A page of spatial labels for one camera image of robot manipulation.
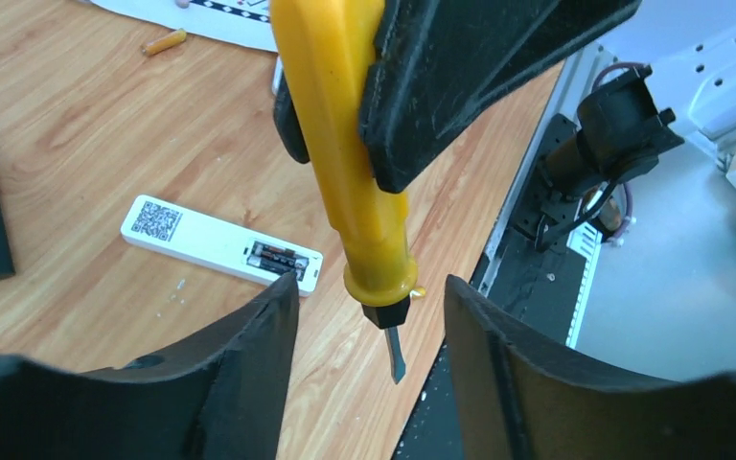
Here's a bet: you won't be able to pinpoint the white power strip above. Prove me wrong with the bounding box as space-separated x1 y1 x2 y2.
646 20 736 155

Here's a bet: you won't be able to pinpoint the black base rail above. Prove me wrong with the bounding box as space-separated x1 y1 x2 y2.
390 114 604 460

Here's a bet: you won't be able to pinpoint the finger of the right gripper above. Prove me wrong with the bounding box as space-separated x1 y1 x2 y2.
273 76 310 164
358 0 640 194

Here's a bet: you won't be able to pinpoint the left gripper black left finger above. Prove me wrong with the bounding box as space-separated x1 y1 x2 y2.
0 275 299 459

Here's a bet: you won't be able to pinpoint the yellow handled screwdriver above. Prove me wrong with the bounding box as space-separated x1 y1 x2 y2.
270 1 418 382

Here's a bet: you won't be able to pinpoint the long white remote control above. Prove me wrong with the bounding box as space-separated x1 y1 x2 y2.
120 195 324 296

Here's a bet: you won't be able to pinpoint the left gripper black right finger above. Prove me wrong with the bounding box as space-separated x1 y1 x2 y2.
444 275 736 459

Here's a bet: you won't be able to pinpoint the black batteries in white remote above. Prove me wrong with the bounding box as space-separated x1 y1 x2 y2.
243 241 310 281

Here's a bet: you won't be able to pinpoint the patterned white cloth mat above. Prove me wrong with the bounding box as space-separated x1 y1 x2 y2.
92 0 277 53

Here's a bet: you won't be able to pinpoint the short white remote control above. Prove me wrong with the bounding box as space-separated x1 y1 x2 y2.
271 57 284 96

